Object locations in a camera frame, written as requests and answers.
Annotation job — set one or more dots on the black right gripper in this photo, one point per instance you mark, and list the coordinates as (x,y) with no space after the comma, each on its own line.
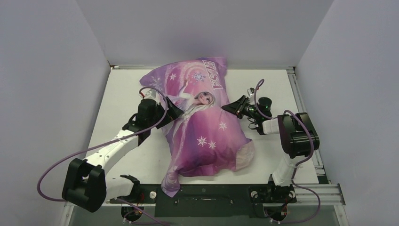
(237,107)

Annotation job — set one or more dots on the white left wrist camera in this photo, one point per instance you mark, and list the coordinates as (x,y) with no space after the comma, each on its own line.
(152,94)

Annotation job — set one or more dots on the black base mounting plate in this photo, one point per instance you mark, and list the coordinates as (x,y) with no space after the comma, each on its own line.
(220,200)

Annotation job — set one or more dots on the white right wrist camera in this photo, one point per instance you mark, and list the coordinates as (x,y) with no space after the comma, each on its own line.
(250,92)

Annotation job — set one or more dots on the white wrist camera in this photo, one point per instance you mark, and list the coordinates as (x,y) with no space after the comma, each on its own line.
(152,94)
(250,92)

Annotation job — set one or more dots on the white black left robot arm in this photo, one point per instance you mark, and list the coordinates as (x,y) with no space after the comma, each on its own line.
(86,184)

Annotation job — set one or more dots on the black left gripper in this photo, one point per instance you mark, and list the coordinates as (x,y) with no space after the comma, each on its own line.
(172,113)

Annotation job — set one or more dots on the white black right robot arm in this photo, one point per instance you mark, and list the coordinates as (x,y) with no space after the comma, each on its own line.
(297,134)

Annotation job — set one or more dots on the purple pink printed pillowcase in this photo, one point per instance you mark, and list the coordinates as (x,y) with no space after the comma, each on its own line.
(205,139)

